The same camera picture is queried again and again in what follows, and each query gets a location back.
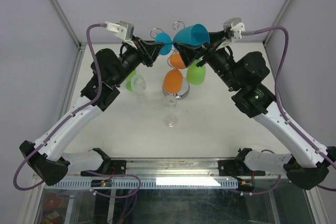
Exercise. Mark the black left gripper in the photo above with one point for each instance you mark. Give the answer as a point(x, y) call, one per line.
point(149, 50)

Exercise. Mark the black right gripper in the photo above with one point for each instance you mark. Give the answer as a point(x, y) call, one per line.
point(189, 54)

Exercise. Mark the blue plastic wine glass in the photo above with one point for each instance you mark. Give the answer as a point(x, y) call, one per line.
point(194, 35)

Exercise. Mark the green wine glass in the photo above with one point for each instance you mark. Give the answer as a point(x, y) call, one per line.
point(128, 81)
point(196, 75)

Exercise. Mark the orange plastic wine glass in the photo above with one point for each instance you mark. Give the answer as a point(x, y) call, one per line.
point(174, 79)

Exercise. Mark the clear flute glass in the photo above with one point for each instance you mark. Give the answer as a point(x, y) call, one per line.
point(170, 103)

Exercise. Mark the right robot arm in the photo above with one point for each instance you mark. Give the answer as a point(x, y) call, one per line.
point(307, 162)

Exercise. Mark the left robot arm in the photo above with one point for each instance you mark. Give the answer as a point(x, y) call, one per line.
point(46, 156)

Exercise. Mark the clear wine glass left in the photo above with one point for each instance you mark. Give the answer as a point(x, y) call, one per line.
point(138, 86)

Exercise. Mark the chrome wine glass rack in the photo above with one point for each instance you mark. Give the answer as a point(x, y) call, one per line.
point(185, 86)

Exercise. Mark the white LED light strip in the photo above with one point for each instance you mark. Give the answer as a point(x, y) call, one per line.
point(187, 181)

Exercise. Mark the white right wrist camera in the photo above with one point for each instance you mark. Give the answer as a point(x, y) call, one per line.
point(234, 27)

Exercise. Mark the left corner frame post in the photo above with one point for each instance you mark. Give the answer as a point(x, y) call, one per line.
point(65, 22)

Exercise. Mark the corner frame post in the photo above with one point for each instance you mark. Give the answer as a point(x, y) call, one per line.
point(65, 22)
point(286, 6)

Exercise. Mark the right corner frame post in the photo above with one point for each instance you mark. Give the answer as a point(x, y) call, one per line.
point(286, 6)

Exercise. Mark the aluminium mounting rail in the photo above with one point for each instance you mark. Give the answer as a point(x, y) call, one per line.
point(147, 169)

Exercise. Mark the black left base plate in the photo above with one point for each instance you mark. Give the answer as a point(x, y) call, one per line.
point(115, 167)

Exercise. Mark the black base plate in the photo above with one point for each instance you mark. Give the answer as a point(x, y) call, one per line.
point(236, 168)
point(115, 167)

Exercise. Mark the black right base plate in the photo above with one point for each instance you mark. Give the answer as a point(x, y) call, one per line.
point(236, 168)

